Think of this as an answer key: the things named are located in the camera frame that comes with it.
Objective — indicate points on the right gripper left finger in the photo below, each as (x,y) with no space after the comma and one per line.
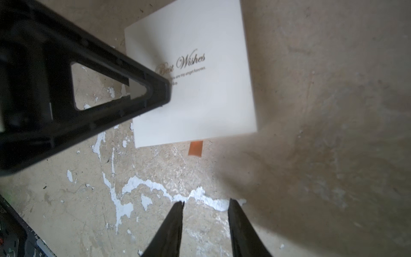
(167,240)

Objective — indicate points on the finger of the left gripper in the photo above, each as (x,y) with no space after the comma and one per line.
(39,116)

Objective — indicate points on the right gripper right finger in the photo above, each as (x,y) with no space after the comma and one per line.
(244,239)

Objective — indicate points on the white drawer jewelry box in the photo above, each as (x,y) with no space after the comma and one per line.
(200,48)

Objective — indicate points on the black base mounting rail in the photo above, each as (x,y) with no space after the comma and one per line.
(18,239)

